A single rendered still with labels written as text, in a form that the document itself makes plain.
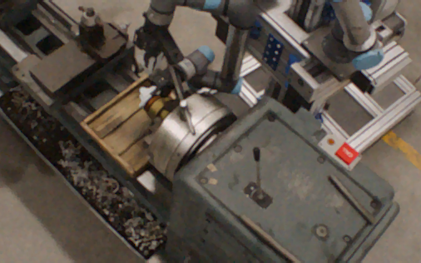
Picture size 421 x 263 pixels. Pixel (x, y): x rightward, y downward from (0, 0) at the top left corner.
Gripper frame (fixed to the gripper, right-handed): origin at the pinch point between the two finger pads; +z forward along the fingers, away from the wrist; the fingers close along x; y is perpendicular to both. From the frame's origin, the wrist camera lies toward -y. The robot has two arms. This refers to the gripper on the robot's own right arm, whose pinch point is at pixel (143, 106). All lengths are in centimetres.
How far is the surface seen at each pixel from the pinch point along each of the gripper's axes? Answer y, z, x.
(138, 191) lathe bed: -10.1, 11.6, -37.0
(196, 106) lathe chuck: -19.3, -5.4, 15.3
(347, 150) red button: -64, -28, 18
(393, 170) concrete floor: -77, -132, -108
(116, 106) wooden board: 16.9, -1.3, -19.8
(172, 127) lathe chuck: -19.0, 4.9, 13.0
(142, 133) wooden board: 0.9, -0.6, -19.8
